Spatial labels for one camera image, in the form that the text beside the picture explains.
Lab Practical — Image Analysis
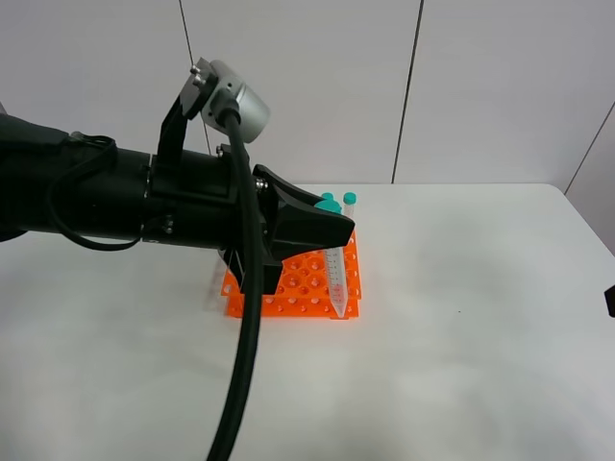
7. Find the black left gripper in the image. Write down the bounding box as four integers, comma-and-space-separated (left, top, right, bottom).
141, 100, 355, 295

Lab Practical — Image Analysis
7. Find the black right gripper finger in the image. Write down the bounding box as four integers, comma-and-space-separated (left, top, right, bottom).
604, 286, 615, 317

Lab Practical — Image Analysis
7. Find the teal-capped test tube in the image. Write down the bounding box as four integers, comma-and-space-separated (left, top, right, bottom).
315, 199, 348, 318

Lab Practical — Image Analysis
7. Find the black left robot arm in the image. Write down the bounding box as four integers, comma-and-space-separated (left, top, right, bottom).
1, 103, 355, 294

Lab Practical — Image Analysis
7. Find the orange test tube rack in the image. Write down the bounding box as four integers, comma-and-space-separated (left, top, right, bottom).
220, 225, 362, 320

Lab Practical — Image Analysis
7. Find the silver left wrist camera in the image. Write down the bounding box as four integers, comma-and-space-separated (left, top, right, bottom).
179, 58, 270, 144

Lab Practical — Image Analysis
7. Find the black left camera cable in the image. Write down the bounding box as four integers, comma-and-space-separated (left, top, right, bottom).
205, 108, 266, 461

